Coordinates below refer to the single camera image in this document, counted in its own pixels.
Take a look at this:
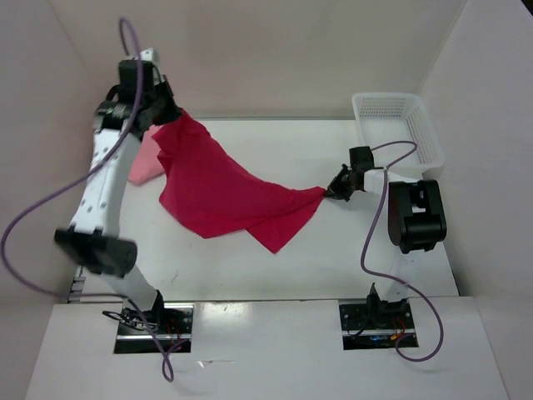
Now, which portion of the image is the pink t shirt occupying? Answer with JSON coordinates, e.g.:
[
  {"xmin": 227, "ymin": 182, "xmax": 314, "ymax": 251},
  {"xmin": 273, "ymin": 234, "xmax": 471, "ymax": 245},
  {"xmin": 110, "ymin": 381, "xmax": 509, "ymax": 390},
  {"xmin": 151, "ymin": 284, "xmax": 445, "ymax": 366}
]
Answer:
[{"xmin": 127, "ymin": 125, "xmax": 163, "ymax": 186}]

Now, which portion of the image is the magenta t shirt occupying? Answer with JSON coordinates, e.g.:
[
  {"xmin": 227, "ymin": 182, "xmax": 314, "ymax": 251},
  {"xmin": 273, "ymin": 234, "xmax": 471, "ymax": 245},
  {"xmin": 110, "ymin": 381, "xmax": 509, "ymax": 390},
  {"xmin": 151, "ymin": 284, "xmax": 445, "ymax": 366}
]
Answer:
[{"xmin": 153, "ymin": 113, "xmax": 325, "ymax": 253}]

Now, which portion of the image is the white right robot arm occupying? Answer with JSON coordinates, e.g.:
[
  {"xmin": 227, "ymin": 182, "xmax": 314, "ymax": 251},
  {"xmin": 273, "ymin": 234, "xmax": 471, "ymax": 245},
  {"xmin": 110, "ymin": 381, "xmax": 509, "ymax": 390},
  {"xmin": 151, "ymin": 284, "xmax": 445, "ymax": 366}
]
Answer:
[{"xmin": 325, "ymin": 142, "xmax": 447, "ymax": 323}]

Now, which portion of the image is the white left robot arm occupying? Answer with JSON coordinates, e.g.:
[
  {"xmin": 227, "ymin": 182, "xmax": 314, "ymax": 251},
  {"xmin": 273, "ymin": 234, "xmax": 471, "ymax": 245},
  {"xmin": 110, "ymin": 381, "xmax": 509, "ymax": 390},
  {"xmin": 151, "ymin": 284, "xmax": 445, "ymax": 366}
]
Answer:
[{"xmin": 54, "ymin": 48, "xmax": 182, "ymax": 333}]

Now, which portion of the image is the white plastic laundry basket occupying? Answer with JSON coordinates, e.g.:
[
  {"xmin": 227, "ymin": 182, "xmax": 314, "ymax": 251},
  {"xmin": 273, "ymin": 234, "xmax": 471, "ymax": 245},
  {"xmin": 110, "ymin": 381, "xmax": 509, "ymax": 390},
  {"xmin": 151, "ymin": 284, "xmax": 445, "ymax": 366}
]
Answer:
[{"xmin": 351, "ymin": 92, "xmax": 445, "ymax": 174}]

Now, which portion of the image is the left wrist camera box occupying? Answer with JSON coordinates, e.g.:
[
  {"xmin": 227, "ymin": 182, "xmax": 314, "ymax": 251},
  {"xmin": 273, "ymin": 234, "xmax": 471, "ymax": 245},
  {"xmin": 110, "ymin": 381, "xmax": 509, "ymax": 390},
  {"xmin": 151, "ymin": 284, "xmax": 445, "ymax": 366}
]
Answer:
[{"xmin": 140, "ymin": 47, "xmax": 164, "ymax": 85}]

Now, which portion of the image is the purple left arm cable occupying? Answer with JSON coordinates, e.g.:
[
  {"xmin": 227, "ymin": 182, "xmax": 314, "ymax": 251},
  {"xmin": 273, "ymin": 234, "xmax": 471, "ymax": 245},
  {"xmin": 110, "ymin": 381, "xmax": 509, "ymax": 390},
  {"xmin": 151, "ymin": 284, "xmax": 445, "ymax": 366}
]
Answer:
[{"xmin": 0, "ymin": 17, "xmax": 192, "ymax": 383}]

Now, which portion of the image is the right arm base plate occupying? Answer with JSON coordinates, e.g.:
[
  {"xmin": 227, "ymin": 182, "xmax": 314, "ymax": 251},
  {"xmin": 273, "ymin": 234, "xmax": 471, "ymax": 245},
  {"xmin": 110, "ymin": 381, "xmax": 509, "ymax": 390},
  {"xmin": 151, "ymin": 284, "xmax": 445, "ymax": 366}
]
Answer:
[{"xmin": 338, "ymin": 299, "xmax": 419, "ymax": 351}]

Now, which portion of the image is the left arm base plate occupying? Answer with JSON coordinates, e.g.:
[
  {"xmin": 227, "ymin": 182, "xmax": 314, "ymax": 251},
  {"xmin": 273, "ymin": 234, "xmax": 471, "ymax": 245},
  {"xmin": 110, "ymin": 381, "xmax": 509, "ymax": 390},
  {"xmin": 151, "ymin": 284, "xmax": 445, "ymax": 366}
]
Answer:
[{"xmin": 102, "ymin": 302, "xmax": 195, "ymax": 354}]

